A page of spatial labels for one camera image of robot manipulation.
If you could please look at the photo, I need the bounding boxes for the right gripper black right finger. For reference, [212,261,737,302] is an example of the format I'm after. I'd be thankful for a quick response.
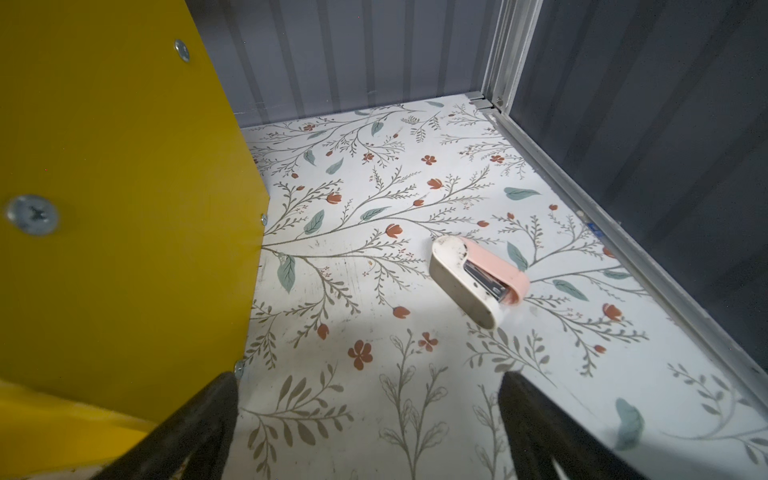
[498,372,643,479]

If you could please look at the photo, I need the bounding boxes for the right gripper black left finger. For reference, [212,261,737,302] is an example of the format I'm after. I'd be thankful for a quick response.
[94,372,238,479]

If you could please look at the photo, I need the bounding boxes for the yellow wooden shelf unit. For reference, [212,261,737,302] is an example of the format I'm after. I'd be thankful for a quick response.
[1,1,268,478]

